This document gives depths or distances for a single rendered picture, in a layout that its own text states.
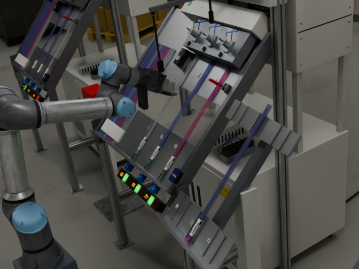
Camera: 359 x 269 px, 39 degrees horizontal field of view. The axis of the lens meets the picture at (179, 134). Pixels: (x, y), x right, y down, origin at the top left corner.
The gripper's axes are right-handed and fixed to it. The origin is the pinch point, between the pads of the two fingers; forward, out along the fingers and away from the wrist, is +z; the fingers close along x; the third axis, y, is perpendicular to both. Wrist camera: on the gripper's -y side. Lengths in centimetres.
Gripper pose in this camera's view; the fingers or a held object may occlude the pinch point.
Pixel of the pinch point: (172, 94)
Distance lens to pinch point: 213.2
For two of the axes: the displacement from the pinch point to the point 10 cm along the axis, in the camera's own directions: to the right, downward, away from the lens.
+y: 3.5, -9.2, -1.6
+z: 7.7, 1.8, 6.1
